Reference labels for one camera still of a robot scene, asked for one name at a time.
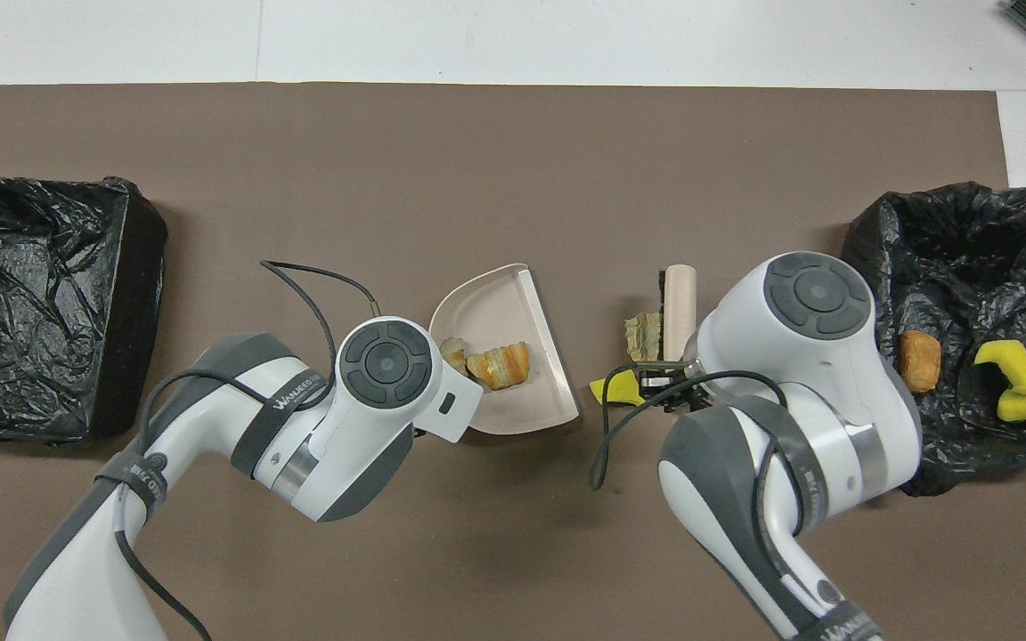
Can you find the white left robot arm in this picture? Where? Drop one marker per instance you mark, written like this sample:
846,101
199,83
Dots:
344,436

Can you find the orange striped bread piece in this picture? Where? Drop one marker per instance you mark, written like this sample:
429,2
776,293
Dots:
500,365

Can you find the notched yellow sponge piece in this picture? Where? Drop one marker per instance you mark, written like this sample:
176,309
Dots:
1016,365

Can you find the beige hand brush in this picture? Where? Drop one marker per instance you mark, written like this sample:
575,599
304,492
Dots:
680,307

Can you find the beige plastic dustpan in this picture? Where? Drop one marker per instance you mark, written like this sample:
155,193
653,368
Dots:
500,307

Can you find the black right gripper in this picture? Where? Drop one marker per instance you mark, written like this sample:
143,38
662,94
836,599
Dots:
669,383

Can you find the brown bread roll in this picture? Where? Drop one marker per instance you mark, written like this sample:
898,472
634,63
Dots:
920,362

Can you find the yellow sponge wedge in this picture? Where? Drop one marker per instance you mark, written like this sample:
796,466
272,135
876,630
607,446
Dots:
615,389

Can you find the large brown table mat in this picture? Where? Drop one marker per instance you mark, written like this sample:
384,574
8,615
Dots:
513,160

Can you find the pale dumpling piece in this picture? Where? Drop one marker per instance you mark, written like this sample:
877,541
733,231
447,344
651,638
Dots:
454,353
643,336

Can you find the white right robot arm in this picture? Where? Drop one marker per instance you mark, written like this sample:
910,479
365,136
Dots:
816,374

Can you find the black bag lined bin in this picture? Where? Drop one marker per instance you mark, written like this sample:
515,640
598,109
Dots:
41,312
949,267

